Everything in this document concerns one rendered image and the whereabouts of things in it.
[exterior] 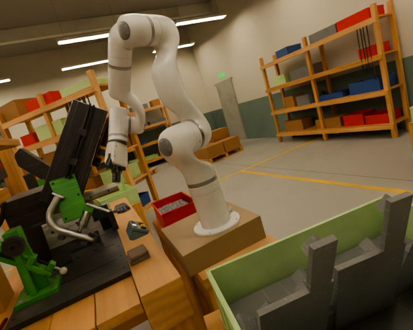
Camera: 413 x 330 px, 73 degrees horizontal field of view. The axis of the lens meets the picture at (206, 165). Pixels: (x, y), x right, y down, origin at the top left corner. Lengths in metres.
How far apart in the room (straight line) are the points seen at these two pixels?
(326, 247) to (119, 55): 0.97
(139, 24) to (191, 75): 10.70
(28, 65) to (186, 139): 10.03
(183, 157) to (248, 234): 0.38
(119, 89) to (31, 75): 9.60
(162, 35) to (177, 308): 0.91
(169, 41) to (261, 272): 0.81
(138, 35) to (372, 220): 0.94
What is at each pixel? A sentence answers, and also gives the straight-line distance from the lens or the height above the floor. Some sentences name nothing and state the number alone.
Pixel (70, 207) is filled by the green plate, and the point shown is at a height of 1.13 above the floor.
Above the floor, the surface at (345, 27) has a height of 2.04.
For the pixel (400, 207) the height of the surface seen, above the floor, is 1.13.
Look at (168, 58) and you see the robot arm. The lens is 1.04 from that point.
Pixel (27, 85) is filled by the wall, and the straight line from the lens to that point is 10.73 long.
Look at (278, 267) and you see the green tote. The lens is 0.91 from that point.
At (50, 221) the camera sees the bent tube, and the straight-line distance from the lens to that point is 1.48.
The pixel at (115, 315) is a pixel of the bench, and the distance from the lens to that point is 0.99.
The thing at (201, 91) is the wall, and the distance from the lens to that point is 11.72.
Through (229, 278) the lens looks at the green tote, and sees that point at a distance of 0.86.
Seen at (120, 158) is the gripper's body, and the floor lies 1.29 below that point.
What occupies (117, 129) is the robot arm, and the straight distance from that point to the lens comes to 1.28.
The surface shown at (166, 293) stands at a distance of 0.99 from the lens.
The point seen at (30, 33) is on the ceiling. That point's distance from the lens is 8.92.
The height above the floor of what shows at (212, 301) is 0.76.
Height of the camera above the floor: 1.38
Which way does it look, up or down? 11 degrees down
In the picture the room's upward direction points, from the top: 17 degrees counter-clockwise
